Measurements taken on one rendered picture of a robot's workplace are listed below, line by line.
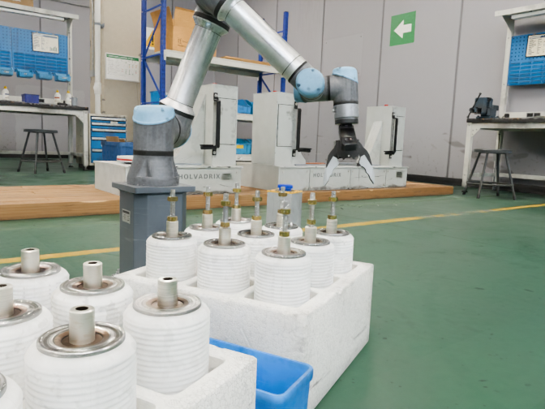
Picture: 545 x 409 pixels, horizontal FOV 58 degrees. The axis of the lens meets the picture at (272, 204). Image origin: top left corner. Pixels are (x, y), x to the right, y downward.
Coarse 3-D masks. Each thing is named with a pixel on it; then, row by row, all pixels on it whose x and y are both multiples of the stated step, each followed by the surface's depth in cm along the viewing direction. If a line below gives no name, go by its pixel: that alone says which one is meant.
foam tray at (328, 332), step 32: (192, 288) 85; (352, 288) 94; (224, 320) 80; (256, 320) 77; (288, 320) 75; (320, 320) 79; (352, 320) 96; (288, 352) 75; (320, 352) 81; (352, 352) 99; (320, 384) 83
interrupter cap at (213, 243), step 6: (210, 240) 89; (216, 240) 89; (234, 240) 90; (240, 240) 90; (210, 246) 85; (216, 246) 84; (222, 246) 85; (228, 246) 85; (234, 246) 85; (240, 246) 86
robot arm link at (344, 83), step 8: (336, 72) 145; (344, 72) 144; (352, 72) 144; (336, 80) 144; (344, 80) 144; (352, 80) 144; (336, 88) 144; (344, 88) 144; (352, 88) 144; (336, 96) 146; (344, 96) 144; (352, 96) 144; (336, 104) 146
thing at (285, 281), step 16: (256, 256) 82; (304, 256) 81; (256, 272) 81; (272, 272) 78; (288, 272) 78; (304, 272) 80; (256, 288) 81; (272, 288) 79; (288, 288) 79; (304, 288) 80; (288, 304) 79
